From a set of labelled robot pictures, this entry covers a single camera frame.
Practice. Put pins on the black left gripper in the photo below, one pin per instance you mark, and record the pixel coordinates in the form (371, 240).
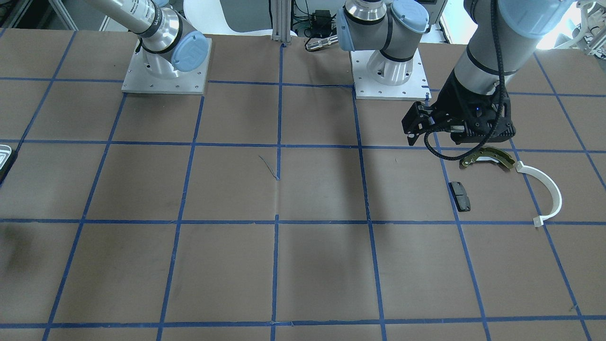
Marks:
(450, 105)

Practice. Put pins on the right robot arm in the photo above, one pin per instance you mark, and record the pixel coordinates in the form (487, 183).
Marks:
(168, 47)

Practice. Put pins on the dark grey brake pad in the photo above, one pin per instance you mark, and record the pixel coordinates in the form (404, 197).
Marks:
(460, 196)

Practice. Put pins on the brass brake shoe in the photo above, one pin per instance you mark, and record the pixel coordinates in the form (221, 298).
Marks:
(489, 154)

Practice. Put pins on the silver cylindrical connector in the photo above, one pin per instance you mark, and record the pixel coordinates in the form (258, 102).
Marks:
(321, 43)

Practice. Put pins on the white curved plastic clamp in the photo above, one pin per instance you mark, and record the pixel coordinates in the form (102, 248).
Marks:
(551, 186)

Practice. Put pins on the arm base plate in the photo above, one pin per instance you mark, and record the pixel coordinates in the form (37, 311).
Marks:
(165, 83)
(381, 79)

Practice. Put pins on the aluminium frame post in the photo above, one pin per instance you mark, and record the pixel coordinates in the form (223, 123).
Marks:
(280, 15)

